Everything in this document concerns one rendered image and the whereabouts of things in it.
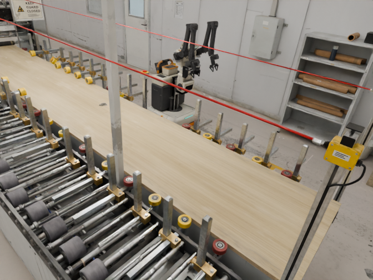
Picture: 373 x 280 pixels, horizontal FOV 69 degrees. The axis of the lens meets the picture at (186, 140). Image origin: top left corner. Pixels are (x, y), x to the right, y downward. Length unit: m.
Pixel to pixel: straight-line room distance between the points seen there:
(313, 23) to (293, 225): 3.49
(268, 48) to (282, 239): 3.55
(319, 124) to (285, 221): 3.31
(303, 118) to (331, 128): 0.45
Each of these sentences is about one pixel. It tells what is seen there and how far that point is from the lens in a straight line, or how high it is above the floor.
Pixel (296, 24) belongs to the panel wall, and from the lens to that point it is 4.82.
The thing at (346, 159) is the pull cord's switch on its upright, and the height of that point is 1.74.
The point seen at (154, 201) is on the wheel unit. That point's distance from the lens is 1.73.
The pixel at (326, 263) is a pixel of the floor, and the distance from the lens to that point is 2.96.
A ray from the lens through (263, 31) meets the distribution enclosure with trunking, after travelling 4.77.
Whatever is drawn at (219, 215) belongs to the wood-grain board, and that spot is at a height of 0.90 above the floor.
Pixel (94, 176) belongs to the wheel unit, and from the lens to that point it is 2.05.
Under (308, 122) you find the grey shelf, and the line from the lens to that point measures 5.00.
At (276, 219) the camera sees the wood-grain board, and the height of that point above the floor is 0.90.
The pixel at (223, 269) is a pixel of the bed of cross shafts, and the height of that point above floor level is 0.84.
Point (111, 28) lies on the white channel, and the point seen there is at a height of 1.85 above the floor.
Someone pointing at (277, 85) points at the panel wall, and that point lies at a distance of 5.03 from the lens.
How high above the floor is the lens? 2.12
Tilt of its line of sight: 31 degrees down
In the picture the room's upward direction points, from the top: 5 degrees clockwise
